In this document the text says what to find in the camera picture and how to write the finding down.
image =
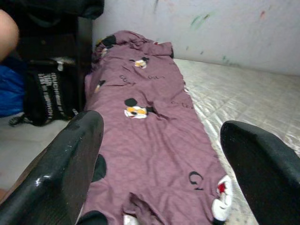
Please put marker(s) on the white quilted mattress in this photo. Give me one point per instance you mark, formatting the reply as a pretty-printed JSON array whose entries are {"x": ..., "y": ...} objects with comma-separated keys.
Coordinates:
[{"x": 246, "y": 93}]

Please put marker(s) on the purple cartoon print blanket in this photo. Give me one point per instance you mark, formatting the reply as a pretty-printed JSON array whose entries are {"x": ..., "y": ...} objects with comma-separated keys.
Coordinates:
[{"x": 152, "y": 140}]

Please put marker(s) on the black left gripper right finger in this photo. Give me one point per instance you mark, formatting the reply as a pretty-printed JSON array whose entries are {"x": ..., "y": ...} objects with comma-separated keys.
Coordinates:
[{"x": 269, "y": 182}]

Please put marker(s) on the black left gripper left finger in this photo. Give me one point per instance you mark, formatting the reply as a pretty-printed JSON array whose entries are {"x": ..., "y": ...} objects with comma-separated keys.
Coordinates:
[{"x": 51, "y": 182}]

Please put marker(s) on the black bag white lettering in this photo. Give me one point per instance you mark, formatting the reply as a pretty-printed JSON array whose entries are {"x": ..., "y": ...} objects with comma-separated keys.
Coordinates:
[{"x": 47, "y": 93}]

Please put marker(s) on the blue bag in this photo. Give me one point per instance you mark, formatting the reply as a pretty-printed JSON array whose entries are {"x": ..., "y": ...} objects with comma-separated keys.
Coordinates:
[{"x": 10, "y": 91}]

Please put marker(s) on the person in black clothes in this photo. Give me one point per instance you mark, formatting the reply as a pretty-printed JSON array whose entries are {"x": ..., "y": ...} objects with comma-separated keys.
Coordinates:
[{"x": 7, "y": 35}]

